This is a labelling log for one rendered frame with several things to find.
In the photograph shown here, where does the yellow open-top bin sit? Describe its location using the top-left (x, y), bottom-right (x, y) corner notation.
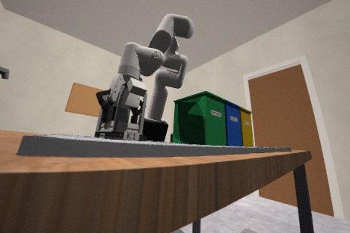
top-left (239, 107), bottom-right (254, 147)

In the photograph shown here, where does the green bin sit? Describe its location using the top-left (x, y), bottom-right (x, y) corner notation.
top-left (173, 91), bottom-right (227, 146)

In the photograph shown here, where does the blue open bin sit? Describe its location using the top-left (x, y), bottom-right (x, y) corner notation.
top-left (224, 100), bottom-right (242, 146)

